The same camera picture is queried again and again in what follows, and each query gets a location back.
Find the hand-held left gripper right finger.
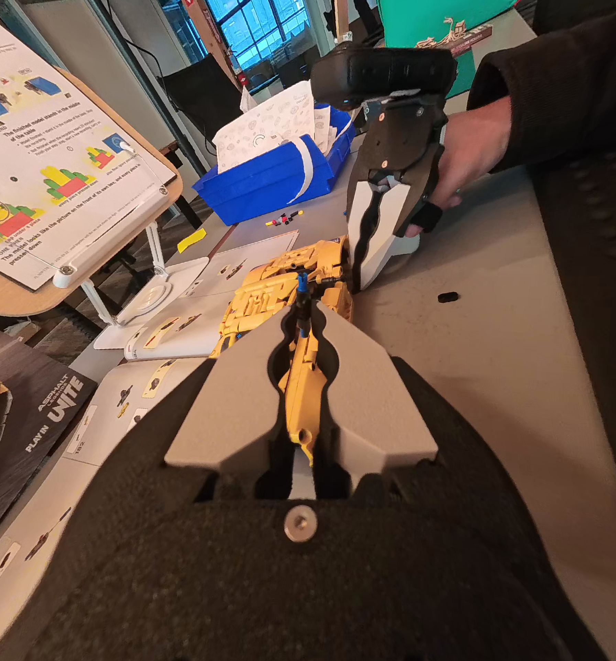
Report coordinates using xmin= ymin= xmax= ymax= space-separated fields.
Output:
xmin=313 ymin=302 xmax=439 ymax=499

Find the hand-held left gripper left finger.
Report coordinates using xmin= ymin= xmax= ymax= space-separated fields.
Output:
xmin=164 ymin=305 xmax=298 ymax=499

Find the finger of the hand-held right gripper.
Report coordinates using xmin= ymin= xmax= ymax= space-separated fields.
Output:
xmin=347 ymin=180 xmax=379 ymax=293
xmin=360 ymin=185 xmax=412 ymax=288

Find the building instruction booklet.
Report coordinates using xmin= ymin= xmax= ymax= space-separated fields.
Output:
xmin=0 ymin=230 xmax=301 ymax=620

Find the small black brick assembly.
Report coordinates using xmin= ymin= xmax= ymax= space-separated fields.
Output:
xmin=294 ymin=271 xmax=314 ymax=339

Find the yellow toy brick car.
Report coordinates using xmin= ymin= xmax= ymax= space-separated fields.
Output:
xmin=210 ymin=235 xmax=356 ymax=468

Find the person's right forearm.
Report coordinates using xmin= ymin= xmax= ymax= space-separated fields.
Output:
xmin=465 ymin=0 xmax=616 ymax=174

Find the grey desk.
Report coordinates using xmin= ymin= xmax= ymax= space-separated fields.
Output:
xmin=0 ymin=8 xmax=616 ymax=661

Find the person's right hand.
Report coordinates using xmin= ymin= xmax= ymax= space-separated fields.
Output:
xmin=431 ymin=94 xmax=516 ymax=211

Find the green container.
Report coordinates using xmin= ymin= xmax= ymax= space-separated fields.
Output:
xmin=378 ymin=0 xmax=518 ymax=99

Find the toy car set box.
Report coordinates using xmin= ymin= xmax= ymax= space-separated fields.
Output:
xmin=0 ymin=325 xmax=98 ymax=548

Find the black office chair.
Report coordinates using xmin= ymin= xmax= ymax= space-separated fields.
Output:
xmin=161 ymin=54 xmax=244 ymax=143

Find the printed instruction sheet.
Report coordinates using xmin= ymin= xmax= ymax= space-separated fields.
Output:
xmin=0 ymin=8 xmax=177 ymax=290

